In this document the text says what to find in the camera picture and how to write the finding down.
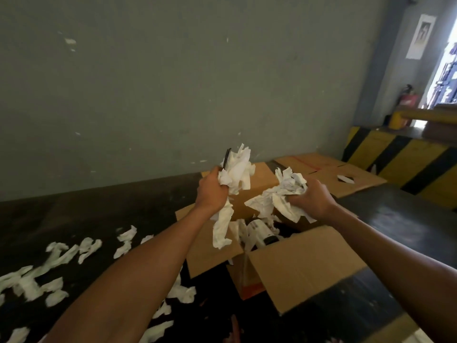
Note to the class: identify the person's left hand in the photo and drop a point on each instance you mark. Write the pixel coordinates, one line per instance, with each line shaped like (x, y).
(210, 194)

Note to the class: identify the flattened brown cardboard sheet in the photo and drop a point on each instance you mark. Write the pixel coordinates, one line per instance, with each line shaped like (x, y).
(332, 171)

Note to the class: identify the person's right hand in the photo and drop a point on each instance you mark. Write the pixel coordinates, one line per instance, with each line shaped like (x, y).
(316, 201)

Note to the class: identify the person's right forearm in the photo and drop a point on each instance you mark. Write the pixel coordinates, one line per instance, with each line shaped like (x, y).
(400, 267)

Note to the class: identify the person's left fingers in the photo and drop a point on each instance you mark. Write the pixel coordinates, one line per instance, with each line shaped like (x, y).
(224, 191)

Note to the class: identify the small white paper scrap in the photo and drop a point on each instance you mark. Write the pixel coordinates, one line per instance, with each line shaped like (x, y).
(345, 179)

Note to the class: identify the printed white paper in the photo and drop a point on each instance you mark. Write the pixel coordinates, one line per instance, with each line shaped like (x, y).
(278, 196)

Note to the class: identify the white wall poster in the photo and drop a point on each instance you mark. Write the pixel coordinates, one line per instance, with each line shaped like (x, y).
(421, 36)

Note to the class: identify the person's left forearm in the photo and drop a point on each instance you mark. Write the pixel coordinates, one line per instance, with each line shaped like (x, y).
(142, 278)

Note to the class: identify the black tool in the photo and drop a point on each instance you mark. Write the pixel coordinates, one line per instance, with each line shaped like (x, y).
(227, 157)

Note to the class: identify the red fire extinguisher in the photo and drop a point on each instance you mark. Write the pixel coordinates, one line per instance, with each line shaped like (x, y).
(408, 98)

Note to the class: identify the person's right fingers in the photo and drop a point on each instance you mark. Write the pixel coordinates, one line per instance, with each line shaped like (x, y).
(295, 201)

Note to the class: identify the paper-wrapped bottle with black cap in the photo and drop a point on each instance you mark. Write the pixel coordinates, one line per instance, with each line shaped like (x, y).
(261, 232)

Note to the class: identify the open brown cardboard box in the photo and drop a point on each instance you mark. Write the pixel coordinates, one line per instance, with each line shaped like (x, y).
(303, 264)

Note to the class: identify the long white paper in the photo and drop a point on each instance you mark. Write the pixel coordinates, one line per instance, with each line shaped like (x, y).
(237, 171)

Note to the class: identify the white packing paper wad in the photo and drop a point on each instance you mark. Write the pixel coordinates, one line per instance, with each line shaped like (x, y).
(236, 228)

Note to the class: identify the scattered white paper scraps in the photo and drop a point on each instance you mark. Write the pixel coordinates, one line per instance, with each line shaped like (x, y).
(32, 282)

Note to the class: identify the yellow black striped barrier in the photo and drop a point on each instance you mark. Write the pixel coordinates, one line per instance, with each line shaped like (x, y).
(410, 164)

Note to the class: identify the yellow guard rail pipe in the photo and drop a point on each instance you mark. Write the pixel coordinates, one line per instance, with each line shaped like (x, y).
(425, 116)

